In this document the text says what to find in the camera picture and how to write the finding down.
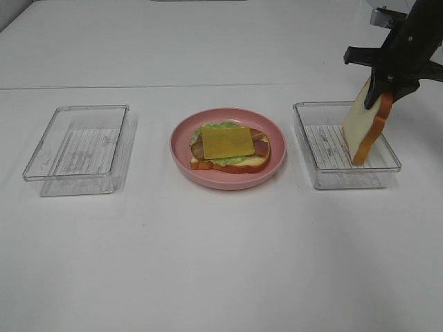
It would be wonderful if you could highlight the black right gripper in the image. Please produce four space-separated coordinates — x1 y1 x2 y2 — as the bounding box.
343 21 442 110

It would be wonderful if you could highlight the bread slice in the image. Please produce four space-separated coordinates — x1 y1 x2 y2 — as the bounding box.
190 132 271 174
343 78 393 165

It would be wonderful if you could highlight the yellow cheese slice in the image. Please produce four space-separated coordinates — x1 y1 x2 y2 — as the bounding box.
202 127 255 159

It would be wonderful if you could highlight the green lettuce leaf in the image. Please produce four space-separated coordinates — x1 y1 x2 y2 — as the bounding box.
189 122 262 167

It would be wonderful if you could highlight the curved bacon strip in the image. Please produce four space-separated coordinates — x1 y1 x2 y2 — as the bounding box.
190 127 270 165

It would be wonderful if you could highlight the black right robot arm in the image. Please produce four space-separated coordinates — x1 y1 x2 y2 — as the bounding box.
343 1 442 109

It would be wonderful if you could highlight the clear right bread tray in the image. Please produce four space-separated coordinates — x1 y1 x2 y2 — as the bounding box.
293 101 401 190

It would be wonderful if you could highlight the pink round plate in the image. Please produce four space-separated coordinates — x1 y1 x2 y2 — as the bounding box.
170 108 287 190

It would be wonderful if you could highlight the clear left ingredient tray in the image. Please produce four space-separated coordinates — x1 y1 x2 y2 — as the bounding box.
22 104 136 197

